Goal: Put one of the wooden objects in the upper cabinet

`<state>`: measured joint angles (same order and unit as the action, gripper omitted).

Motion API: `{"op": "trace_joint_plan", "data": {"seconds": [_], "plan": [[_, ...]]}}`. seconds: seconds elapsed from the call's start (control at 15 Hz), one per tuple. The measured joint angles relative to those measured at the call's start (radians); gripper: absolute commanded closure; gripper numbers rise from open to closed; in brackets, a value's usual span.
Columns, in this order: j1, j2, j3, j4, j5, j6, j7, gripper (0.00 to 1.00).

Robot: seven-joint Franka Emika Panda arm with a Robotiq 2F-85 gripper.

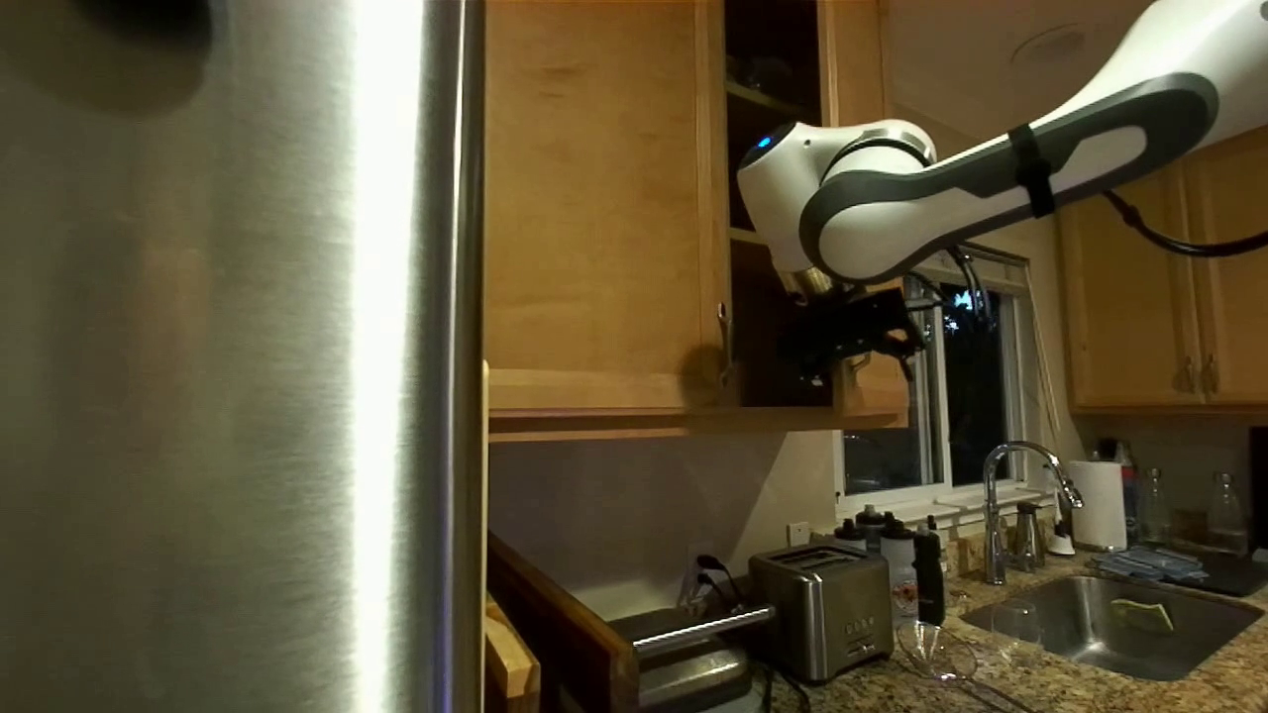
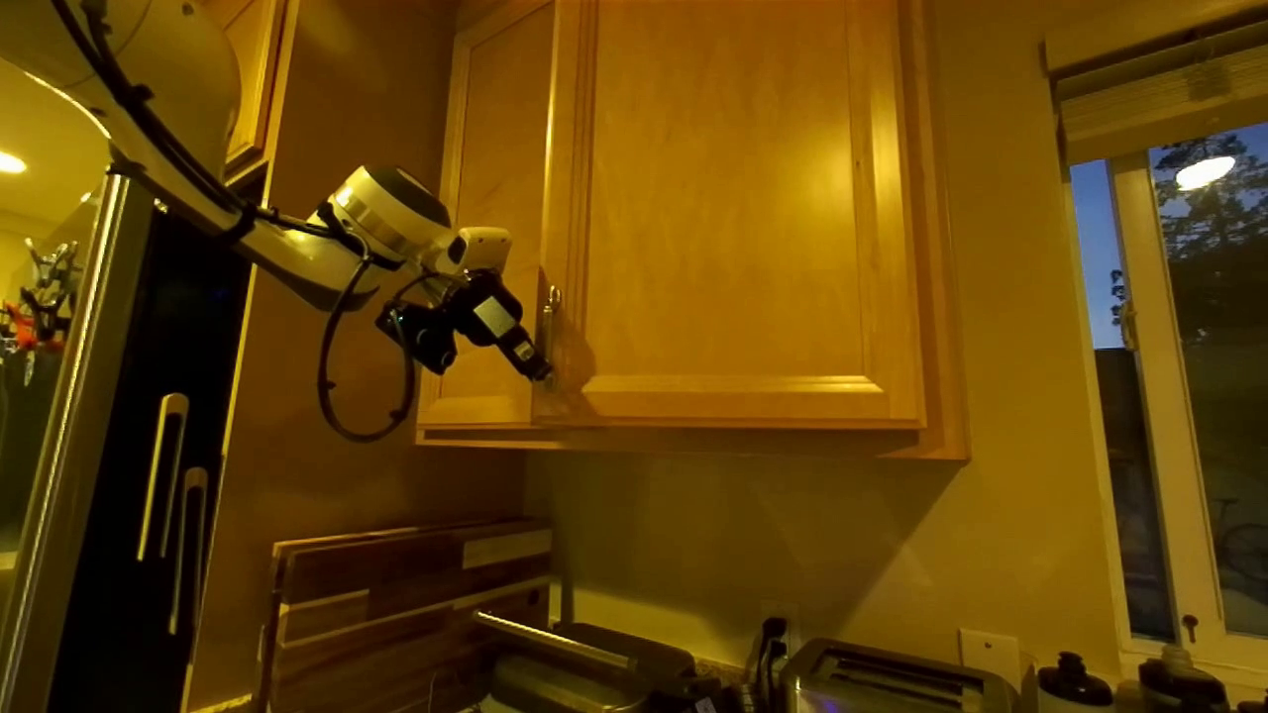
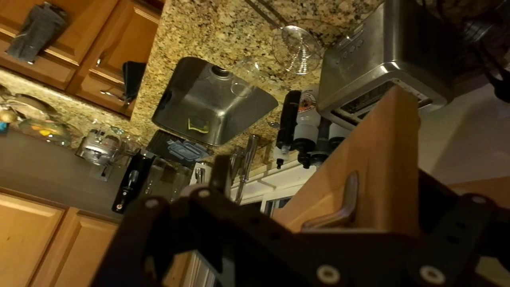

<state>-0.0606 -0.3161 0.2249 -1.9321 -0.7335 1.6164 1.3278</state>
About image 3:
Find wooden base cabinets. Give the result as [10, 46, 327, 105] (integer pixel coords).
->
[0, 0, 164, 117]

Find tall black bottle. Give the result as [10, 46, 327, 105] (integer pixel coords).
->
[276, 89, 301, 168]

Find clear bottle with black lid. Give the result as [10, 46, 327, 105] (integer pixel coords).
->
[293, 89, 332, 168]
[325, 121, 352, 156]

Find stainless steel sink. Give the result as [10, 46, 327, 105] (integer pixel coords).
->
[150, 55, 279, 148]

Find grey hanging towel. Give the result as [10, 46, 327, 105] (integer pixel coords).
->
[6, 1, 69, 65]

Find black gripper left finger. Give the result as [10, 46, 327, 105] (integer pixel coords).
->
[93, 152, 320, 287]

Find stainless steel toaster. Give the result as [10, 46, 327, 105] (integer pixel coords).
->
[316, 0, 469, 129]

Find black hanging towel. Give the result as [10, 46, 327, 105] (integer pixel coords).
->
[121, 60, 148, 101]

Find wooden cabinet door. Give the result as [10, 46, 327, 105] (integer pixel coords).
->
[273, 85, 421, 235]

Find dark dish drying mat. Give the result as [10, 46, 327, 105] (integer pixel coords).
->
[145, 129, 212, 165]

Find shiny metal kettle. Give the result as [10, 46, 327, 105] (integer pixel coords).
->
[77, 125, 124, 165]

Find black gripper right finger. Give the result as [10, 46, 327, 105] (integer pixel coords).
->
[408, 168, 510, 287]

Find glass bowls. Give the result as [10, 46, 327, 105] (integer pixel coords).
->
[0, 89, 73, 148]

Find wooden wall cabinets by sink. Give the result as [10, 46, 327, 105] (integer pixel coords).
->
[0, 189, 193, 287]

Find chrome kitchen faucet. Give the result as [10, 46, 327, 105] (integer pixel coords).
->
[233, 132, 261, 205]

